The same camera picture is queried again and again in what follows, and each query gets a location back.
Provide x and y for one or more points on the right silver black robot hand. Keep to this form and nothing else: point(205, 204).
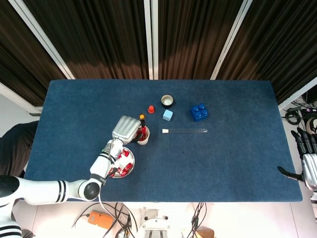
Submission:
point(309, 168)

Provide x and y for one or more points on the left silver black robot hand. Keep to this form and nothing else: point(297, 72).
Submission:
point(125, 129)

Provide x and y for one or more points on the red candy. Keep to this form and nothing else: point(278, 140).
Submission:
point(121, 171)
point(128, 166)
point(123, 154)
point(144, 136)

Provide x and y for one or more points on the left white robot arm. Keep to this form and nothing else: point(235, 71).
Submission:
point(101, 166)

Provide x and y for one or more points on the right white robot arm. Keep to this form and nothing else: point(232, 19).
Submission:
point(314, 203)

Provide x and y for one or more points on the white paper cup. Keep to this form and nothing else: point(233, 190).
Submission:
point(146, 141)

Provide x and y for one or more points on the round steel plate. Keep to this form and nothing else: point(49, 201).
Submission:
point(130, 157)

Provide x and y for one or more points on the small red cap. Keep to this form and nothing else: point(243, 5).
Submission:
point(150, 109)

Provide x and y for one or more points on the white black round device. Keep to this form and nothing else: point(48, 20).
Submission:
point(312, 124)

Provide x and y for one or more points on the light blue cube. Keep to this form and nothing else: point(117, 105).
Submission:
point(168, 115)

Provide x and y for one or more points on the black roll beige inside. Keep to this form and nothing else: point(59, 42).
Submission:
point(164, 104)

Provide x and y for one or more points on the glass test tube white stopper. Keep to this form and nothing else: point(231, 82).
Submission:
point(183, 131)

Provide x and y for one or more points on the blue building block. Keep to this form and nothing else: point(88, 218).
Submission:
point(199, 112)

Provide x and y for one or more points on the blue felt table cover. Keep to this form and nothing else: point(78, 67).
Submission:
point(223, 161)

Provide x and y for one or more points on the dark brown curtain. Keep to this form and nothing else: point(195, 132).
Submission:
point(19, 54)
point(193, 37)
point(280, 44)
point(99, 37)

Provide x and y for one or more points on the orange box device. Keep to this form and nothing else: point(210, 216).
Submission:
point(97, 220)

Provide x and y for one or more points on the white robot torso base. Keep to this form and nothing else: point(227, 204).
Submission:
point(153, 224)

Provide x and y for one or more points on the brown cardboard box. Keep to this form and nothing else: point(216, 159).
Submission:
point(205, 233)

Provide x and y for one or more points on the white frame post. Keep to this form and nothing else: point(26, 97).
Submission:
point(297, 94)
point(41, 37)
point(17, 97)
point(231, 37)
point(148, 37)
point(155, 37)

